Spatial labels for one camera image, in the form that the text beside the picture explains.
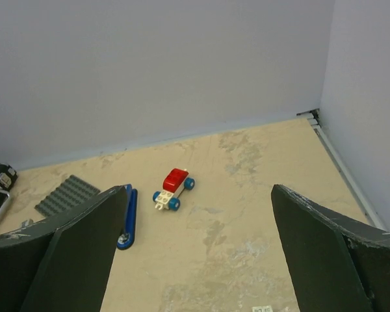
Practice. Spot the red white toy car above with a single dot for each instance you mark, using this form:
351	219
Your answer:
173	185

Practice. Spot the aluminium table edge rail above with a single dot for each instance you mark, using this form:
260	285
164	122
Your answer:
312	116

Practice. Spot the white staple box sleeve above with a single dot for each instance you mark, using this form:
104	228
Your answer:
262	308

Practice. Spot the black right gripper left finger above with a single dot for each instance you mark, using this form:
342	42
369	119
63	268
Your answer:
62	263

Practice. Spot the grey studded building plate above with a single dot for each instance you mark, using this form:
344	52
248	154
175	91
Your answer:
72	192

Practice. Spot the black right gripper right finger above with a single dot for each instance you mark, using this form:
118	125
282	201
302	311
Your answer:
336	263

